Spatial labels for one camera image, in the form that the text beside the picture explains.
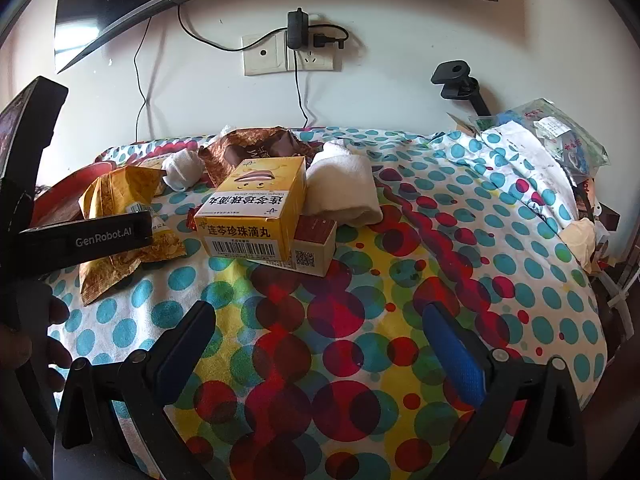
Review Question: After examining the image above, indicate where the brown snack wrapper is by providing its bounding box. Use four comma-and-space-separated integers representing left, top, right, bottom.
197, 127, 321, 188

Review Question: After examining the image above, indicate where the yellow snack bag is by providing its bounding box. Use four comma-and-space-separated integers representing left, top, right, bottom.
78, 165, 188, 307

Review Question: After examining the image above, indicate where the small red white box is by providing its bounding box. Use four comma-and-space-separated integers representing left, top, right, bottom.
291, 214, 337, 277

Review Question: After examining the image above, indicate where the thin black cable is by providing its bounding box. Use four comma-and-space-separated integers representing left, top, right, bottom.
133, 16, 153, 142

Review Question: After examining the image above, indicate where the clear plastic bag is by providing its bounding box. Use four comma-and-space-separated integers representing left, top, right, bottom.
467, 97, 612, 181

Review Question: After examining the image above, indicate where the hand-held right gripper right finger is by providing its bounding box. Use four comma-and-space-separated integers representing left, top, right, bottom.
422, 302, 588, 480

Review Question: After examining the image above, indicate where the black plug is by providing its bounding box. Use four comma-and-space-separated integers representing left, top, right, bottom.
311, 32, 348, 51

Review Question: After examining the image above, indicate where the white power wall socket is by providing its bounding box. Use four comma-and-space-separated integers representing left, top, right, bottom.
287, 44, 343, 74

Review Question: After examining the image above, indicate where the black adapter cable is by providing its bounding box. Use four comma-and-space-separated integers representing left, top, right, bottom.
295, 49, 312, 129

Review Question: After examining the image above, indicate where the large yellow medicine box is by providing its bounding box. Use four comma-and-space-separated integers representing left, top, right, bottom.
194, 156, 308, 267

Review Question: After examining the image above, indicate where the black television cable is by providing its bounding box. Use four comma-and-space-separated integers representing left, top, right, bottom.
177, 3, 247, 52

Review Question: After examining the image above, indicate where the round red tray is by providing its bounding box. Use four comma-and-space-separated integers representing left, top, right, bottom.
31, 164, 121, 228

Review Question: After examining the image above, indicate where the beige crumpled cloth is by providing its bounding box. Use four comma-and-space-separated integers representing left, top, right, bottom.
560, 217, 599, 267

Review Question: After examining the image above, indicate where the polka dot tablecloth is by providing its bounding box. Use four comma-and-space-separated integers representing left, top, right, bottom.
47, 127, 608, 480

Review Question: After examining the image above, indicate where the white coaxial wall socket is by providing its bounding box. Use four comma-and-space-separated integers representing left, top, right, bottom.
242, 34, 289, 77

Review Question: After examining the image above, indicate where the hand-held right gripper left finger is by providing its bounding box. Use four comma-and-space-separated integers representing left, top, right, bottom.
52, 300, 217, 480

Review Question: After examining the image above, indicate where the black power adapter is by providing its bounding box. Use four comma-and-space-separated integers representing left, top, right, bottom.
286, 7, 311, 51

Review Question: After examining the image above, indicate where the person's left hand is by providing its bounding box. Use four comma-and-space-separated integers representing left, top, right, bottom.
44, 294, 74, 378

